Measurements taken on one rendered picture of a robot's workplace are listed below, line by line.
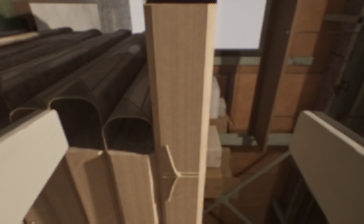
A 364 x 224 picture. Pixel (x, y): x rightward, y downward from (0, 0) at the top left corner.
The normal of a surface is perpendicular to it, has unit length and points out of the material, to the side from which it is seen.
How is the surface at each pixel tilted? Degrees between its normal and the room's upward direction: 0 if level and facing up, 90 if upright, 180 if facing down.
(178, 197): 90
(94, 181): 90
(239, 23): 90
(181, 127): 90
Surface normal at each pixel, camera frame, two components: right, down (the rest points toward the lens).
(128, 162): -0.01, 0.47
